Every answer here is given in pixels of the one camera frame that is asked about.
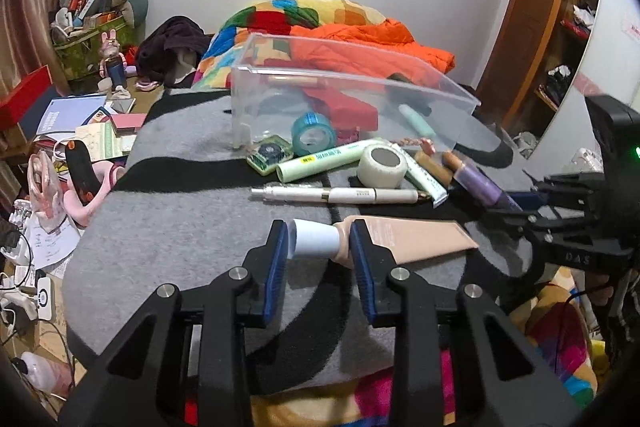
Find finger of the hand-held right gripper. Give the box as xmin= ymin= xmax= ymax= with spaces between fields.
xmin=482 ymin=206 xmax=632 ymax=267
xmin=505 ymin=172 xmax=608 ymax=214

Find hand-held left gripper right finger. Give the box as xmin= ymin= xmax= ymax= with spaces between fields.
xmin=349 ymin=217 xmax=583 ymax=427

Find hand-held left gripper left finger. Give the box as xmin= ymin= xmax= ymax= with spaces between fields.
xmin=57 ymin=221 xmax=291 ymax=427

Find purple cosmetic tube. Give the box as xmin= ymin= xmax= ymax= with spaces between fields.
xmin=442 ymin=152 xmax=523 ymax=210

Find beige cosmetic tube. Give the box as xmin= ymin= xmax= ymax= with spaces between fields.
xmin=291 ymin=215 xmax=480 ymax=269

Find white pen-shaped trimmer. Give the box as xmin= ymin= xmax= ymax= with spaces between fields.
xmin=250 ymin=186 xmax=430 ymax=206

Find white and green tube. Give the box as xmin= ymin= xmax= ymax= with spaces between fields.
xmin=400 ymin=147 xmax=449 ymax=208

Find brown cosmetic tube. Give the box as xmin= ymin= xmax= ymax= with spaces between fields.
xmin=417 ymin=149 xmax=456 ymax=188

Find white tape roll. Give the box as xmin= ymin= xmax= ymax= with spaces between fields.
xmin=356 ymin=143 xmax=408 ymax=188

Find light green tube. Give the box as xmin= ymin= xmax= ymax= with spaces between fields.
xmin=276 ymin=138 xmax=396 ymax=184

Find green square compact case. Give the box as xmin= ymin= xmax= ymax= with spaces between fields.
xmin=246 ymin=134 xmax=294 ymax=176

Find pink braided cord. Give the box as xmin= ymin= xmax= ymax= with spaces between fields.
xmin=397 ymin=136 xmax=436 ymax=154

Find teal tape roll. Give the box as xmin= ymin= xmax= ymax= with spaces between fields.
xmin=291 ymin=111 xmax=337 ymax=158

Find clear plastic storage box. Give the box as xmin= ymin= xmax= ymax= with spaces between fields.
xmin=229 ymin=33 xmax=482 ymax=152

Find white wardrobe panel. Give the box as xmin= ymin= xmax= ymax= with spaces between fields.
xmin=530 ymin=0 xmax=640 ymax=158

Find colourful fleece blanket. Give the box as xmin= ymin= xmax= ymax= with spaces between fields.
xmin=250 ymin=267 xmax=608 ymax=427

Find grey and black mat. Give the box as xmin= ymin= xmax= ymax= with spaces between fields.
xmin=62 ymin=87 xmax=531 ymax=403

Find wooden shelf unit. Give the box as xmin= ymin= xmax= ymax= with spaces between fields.
xmin=532 ymin=0 xmax=606 ymax=148

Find mint green pen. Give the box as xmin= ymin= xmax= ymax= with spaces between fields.
xmin=398 ymin=104 xmax=438 ymax=138

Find wooden door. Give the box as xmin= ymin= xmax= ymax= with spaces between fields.
xmin=475 ymin=0 xmax=573 ymax=128

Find pink curved device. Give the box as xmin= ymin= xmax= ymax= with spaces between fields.
xmin=75 ymin=161 xmax=126 ymax=228

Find pink notebook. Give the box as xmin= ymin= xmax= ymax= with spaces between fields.
xmin=110 ymin=112 xmax=148 ymax=138

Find orange duvet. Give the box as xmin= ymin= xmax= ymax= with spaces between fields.
xmin=290 ymin=18 xmax=457 ymax=88

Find green and white booklet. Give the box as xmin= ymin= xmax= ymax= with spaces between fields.
xmin=75 ymin=122 xmax=126 ymax=160

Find black and orange handheld device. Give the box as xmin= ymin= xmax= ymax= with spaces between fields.
xmin=65 ymin=139 xmax=101 ymax=208

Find white paper sheets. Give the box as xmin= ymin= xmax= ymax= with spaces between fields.
xmin=20 ymin=217 xmax=81 ymax=280

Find white power strip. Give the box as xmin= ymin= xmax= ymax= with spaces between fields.
xmin=0 ymin=274 xmax=53 ymax=323

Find pink and white bag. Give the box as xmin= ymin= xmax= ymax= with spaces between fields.
xmin=27 ymin=154 xmax=68 ymax=228

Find dark maroon clothing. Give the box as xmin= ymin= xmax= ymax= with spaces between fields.
xmin=136 ymin=16 xmax=213 ymax=85

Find colourful patchwork quilt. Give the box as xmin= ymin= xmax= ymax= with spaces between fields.
xmin=192 ymin=0 xmax=416 ymax=90

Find white plastic bottle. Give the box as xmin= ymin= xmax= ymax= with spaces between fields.
xmin=12 ymin=352 xmax=73 ymax=395

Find pink bunny figure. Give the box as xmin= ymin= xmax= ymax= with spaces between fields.
xmin=99 ymin=32 xmax=128 ymax=90

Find green storage basket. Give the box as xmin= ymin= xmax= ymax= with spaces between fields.
xmin=52 ymin=14 xmax=138 ymax=80

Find flat red box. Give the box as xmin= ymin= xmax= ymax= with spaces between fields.
xmin=0 ymin=66 xmax=53 ymax=130

